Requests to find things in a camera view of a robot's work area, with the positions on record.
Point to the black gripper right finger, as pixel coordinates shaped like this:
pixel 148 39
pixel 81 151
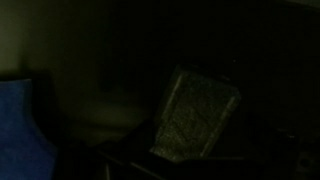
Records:
pixel 305 160

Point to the blue sponge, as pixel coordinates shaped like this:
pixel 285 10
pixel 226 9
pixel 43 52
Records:
pixel 20 133

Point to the small black rectangular block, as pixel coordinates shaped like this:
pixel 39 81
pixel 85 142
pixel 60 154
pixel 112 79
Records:
pixel 196 116

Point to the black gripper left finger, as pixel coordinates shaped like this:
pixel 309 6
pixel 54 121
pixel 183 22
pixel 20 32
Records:
pixel 133 166

